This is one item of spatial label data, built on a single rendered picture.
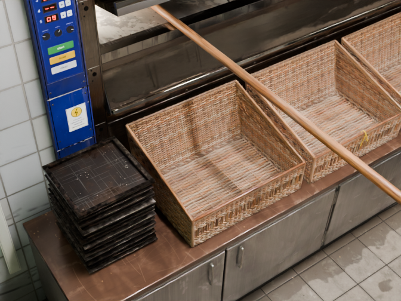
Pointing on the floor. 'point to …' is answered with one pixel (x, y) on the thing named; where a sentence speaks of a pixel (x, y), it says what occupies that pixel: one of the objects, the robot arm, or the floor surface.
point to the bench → (221, 243)
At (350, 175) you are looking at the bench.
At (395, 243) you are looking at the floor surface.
